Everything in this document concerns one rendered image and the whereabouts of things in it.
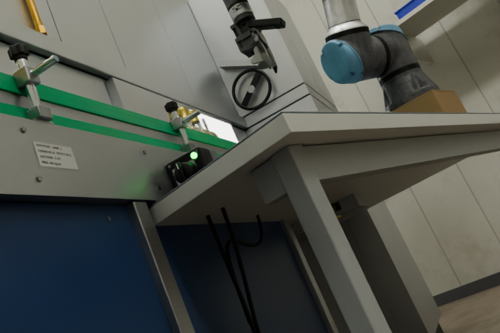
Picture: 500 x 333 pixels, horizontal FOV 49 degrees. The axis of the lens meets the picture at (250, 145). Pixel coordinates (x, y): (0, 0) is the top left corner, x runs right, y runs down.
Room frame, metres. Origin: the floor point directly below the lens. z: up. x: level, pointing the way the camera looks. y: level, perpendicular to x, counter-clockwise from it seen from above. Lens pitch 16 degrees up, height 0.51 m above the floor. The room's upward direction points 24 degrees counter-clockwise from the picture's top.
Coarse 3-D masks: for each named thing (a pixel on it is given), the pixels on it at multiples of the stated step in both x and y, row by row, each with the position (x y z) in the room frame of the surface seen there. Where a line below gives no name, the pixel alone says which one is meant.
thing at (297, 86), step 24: (192, 0) 2.62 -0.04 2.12; (216, 0) 2.59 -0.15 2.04; (264, 0) 2.55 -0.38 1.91; (216, 24) 2.60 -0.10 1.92; (288, 24) 2.94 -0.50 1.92; (216, 48) 2.62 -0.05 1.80; (288, 48) 2.54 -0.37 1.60; (240, 72) 2.60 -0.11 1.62; (288, 72) 2.54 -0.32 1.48; (312, 72) 2.95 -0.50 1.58; (288, 96) 2.55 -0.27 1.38; (312, 96) 2.59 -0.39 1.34; (264, 120) 2.60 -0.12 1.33
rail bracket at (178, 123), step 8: (168, 104) 1.15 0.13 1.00; (176, 104) 1.17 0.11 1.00; (176, 112) 1.16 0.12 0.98; (200, 112) 1.15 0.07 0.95; (176, 120) 1.15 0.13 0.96; (184, 120) 1.16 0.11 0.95; (176, 128) 1.16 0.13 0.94; (184, 128) 1.17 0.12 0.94; (184, 136) 1.16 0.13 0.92; (184, 144) 1.16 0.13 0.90; (192, 144) 1.16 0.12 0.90
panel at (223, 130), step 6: (210, 120) 2.16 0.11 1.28; (216, 120) 2.22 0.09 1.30; (210, 126) 2.13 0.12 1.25; (216, 126) 2.19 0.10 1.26; (222, 126) 2.27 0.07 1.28; (228, 126) 2.34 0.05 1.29; (216, 132) 2.17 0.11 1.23; (222, 132) 2.24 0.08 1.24; (228, 132) 2.31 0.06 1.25; (228, 138) 2.28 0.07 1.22; (234, 138) 2.35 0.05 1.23
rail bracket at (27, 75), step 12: (12, 48) 0.71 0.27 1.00; (24, 48) 0.73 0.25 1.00; (24, 60) 0.72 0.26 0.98; (48, 60) 0.71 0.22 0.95; (24, 72) 0.71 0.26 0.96; (36, 72) 0.72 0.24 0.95; (24, 84) 0.72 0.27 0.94; (36, 84) 0.73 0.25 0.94; (36, 96) 0.72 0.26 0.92; (36, 108) 0.71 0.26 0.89; (48, 108) 0.73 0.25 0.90; (36, 120) 0.71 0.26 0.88; (48, 120) 0.74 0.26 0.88
